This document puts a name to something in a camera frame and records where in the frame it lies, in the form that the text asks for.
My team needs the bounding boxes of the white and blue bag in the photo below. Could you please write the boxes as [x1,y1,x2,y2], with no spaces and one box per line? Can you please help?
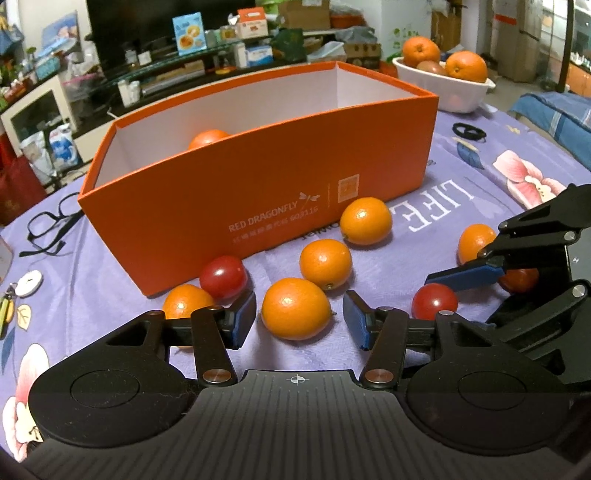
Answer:
[48,124,84,169]

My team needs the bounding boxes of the orange cardboard box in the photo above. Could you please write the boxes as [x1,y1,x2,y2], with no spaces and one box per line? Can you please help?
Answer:
[78,61,439,297]

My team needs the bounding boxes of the small orange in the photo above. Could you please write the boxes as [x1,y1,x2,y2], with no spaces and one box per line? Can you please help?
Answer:
[261,277,332,341]
[161,284,217,348]
[457,224,498,266]
[299,239,353,291]
[498,267,540,294]
[339,197,393,246]

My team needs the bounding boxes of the white printed bag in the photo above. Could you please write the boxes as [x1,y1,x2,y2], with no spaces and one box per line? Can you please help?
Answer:
[19,134,51,171]

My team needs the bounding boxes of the purple floral tablecloth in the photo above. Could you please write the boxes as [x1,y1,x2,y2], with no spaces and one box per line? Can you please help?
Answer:
[0,104,591,462]

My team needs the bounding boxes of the printed cardboard carton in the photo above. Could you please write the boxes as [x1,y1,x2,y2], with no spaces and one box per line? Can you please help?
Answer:
[344,42,382,65]

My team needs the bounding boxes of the red tomato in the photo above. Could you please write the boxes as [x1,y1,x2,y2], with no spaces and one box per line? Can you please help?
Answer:
[199,255,249,303]
[411,283,459,321]

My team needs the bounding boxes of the orange with stem dimple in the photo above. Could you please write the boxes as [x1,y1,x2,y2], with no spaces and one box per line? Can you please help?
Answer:
[402,36,441,69]
[444,51,489,84]

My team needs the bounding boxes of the tall cardboard box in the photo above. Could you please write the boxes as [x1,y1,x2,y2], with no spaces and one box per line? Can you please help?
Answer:
[430,9,462,51]

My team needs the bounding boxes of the clear plastic container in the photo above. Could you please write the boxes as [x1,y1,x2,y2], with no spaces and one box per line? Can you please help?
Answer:
[307,41,346,63]

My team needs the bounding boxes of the white glass-door cabinet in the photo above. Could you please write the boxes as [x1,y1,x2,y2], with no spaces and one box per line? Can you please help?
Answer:
[0,74,79,153]

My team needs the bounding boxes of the blue and white box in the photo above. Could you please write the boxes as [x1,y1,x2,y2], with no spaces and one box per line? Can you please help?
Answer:
[245,45,275,68]

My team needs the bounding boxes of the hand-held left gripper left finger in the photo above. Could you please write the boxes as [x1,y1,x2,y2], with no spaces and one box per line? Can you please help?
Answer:
[104,290,258,388]

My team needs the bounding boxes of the red tote bag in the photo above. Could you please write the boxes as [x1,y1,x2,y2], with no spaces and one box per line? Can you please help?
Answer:
[0,157,47,227]

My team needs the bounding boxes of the orange and white carton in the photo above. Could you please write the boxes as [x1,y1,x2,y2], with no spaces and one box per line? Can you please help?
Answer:
[228,8,269,40]

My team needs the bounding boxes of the black television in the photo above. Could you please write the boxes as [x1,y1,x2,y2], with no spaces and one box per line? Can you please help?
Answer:
[85,0,259,75]

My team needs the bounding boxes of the reddish brown mango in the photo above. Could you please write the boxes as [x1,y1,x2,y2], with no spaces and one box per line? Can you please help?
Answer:
[416,60,450,77]

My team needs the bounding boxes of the blue snack bag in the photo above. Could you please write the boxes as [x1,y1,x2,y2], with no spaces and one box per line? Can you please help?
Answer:
[172,13,206,52]

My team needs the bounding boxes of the white plastic basket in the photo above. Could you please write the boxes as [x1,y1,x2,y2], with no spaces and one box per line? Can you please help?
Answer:
[392,56,497,114]

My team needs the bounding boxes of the large orange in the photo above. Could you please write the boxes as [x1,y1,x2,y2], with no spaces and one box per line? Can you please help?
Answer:
[187,129,232,151]

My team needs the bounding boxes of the blue cloth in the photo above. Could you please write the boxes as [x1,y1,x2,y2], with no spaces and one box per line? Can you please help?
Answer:
[510,91,591,162]

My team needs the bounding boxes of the white round tag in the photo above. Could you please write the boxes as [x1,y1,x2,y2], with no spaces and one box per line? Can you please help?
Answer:
[17,271,44,294]

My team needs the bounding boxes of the black eyeglasses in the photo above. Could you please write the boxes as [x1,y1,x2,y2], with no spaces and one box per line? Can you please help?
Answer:
[18,191,86,257]

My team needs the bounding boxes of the yellow green keychain tool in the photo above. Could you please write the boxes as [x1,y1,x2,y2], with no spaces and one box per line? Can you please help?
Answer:
[0,286,19,340]

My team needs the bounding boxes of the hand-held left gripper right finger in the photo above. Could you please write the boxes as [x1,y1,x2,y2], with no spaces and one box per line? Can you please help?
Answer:
[343,290,497,390]

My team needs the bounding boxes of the dark green bag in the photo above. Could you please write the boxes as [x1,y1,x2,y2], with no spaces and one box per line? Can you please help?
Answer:
[270,28,308,63]

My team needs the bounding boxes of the unframed painting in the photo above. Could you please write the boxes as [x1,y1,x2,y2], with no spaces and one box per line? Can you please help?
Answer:
[41,11,79,47]

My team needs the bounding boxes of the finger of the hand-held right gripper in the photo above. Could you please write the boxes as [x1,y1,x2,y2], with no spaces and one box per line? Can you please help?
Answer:
[424,184,591,293]
[489,281,591,386]

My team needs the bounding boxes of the brown cardboard box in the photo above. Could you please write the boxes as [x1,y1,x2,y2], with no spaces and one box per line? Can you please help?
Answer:
[277,0,331,29]

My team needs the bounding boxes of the white television stand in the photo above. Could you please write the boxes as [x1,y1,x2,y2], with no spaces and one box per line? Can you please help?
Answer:
[74,44,324,144]

